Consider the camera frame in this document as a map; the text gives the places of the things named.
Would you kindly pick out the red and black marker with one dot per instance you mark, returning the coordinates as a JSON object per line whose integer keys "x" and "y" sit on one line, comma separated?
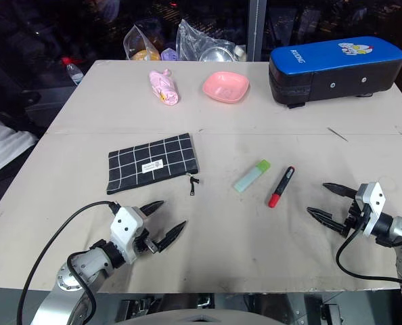
{"x": 282, "y": 186}

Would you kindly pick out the stainless steel bowl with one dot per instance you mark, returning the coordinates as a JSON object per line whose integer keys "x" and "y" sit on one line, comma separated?
{"x": 216, "y": 55}

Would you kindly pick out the plastic bottle with red cap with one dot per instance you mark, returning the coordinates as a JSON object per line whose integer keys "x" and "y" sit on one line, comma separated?
{"x": 73, "y": 71}

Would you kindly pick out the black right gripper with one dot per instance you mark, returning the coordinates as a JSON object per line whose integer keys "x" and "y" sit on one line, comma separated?
{"x": 356, "y": 216}

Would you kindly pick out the clear crumpled plastic bag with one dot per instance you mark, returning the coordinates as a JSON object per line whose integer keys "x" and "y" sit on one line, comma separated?
{"x": 191, "y": 39}

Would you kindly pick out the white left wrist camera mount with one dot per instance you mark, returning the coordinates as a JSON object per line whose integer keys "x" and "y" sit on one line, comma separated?
{"x": 124, "y": 225}

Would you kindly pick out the grey metal post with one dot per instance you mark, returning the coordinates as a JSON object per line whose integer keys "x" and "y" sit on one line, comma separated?
{"x": 257, "y": 30}

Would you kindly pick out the light green highlighter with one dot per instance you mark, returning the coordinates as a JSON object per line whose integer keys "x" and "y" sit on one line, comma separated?
{"x": 250, "y": 177}

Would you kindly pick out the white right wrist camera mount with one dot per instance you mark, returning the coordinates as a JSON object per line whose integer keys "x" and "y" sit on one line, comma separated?
{"x": 373, "y": 199}

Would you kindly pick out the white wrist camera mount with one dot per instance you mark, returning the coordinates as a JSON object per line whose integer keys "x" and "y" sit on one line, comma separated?
{"x": 124, "y": 225}
{"x": 373, "y": 199}

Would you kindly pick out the small white bottle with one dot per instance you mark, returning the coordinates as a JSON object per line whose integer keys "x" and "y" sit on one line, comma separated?
{"x": 239, "y": 52}

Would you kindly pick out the blue and black padded box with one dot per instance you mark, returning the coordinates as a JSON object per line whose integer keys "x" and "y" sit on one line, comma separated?
{"x": 329, "y": 64}

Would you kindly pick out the black grid pencil pouch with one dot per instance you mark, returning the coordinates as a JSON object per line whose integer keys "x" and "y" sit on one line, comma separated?
{"x": 147, "y": 159}

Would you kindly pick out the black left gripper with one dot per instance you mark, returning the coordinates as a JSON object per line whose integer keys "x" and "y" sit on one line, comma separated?
{"x": 146, "y": 244}

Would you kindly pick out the small purple object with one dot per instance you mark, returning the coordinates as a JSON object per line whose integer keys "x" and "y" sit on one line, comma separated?
{"x": 169, "y": 55}

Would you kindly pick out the white cloth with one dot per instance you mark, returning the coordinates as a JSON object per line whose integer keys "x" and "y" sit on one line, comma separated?
{"x": 4, "y": 149}

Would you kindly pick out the pink plastic bowl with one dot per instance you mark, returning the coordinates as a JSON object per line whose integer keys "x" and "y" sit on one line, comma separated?
{"x": 225, "y": 86}

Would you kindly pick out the clear bag with orange item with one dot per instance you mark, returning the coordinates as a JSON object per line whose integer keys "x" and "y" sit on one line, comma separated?
{"x": 143, "y": 44}

